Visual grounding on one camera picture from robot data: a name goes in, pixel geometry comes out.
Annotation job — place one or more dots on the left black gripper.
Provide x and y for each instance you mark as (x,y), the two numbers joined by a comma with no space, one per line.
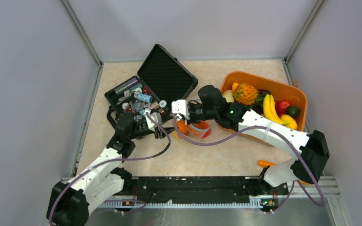
(160,133)

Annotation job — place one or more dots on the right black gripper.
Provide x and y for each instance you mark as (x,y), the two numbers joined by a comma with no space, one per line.
(191,119)

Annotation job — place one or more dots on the small orange pumpkin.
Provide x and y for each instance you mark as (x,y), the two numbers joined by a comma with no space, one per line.
(197,129)

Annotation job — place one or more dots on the clear zip top bag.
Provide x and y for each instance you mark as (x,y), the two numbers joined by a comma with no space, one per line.
(190,135)

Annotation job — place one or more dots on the orange tangerine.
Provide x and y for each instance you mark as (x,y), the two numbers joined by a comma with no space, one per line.
(182,127)

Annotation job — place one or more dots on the red apple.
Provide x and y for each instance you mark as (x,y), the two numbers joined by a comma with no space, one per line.
(206,133)

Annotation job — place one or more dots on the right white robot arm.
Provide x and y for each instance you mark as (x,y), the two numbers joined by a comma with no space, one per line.
(309,152)

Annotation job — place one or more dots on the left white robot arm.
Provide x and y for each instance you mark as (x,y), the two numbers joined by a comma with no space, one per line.
(72,203)

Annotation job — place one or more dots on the white blue poker chip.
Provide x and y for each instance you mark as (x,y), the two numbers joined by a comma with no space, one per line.
(162,103)

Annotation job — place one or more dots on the white radish with leaves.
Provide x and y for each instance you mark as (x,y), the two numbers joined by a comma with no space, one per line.
(228,95)

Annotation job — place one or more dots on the black poker chip case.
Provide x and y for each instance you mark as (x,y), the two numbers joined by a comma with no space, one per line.
(160,77)

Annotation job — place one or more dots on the orange pineapple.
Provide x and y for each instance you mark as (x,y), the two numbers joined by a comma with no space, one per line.
(244,93)

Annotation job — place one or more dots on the yellow banana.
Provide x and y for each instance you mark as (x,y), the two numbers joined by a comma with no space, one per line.
(269,110)

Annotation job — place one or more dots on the orange carrot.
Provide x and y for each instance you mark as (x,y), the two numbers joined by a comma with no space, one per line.
(265,164)

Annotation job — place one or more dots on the dark green avocado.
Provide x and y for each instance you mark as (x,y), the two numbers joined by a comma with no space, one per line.
(292,111)

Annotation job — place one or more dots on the orange plastic basket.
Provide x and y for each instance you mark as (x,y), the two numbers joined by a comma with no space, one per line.
(280,90)

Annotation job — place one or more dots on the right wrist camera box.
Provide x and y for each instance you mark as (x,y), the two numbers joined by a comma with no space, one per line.
(180,107)

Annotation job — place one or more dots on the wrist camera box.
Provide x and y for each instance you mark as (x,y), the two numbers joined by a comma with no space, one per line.
(180,107)
(153,119)

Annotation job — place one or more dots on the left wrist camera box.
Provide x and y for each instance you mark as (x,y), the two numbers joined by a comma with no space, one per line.
(153,119)

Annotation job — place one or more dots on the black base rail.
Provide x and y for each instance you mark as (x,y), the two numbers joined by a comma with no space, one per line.
(202,192)

